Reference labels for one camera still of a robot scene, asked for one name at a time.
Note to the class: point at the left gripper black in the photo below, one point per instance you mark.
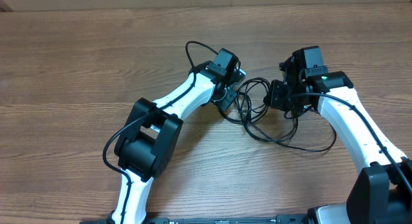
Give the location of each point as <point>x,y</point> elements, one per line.
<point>226,103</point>

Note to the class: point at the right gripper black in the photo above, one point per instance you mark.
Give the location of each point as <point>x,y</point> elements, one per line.
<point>275,100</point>

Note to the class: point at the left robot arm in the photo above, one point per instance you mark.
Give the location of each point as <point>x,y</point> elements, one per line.
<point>146,143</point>

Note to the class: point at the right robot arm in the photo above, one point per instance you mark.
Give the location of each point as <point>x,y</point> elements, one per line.
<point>382,191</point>

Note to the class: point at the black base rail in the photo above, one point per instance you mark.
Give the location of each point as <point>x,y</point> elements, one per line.
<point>279,219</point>

